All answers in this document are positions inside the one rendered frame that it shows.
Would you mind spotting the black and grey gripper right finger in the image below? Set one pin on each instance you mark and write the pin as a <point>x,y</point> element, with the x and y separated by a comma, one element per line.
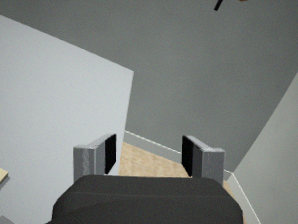
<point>200,160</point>

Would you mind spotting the blue and cream chessboard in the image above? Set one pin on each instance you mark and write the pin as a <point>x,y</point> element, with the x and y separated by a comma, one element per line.
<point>3,175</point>

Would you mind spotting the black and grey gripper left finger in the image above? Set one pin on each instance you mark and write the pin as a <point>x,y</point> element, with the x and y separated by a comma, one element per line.
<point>97,157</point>

